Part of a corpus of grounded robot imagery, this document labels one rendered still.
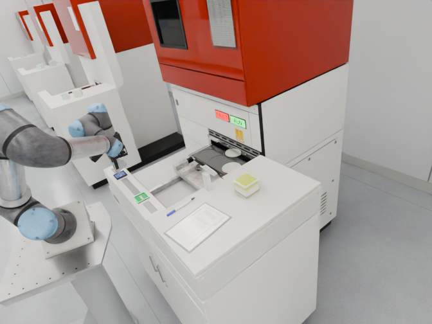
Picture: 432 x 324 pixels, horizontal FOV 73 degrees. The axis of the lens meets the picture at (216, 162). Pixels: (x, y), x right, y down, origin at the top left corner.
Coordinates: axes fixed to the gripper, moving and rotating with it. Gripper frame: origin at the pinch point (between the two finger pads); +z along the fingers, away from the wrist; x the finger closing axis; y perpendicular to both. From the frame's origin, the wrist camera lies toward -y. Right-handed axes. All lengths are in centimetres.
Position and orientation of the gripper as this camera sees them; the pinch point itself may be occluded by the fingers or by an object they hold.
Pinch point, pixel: (117, 173)
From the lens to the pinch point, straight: 152.6
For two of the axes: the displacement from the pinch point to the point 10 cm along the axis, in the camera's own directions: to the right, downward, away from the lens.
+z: 1.5, 8.4, 5.2
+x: -6.0, -3.4, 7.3
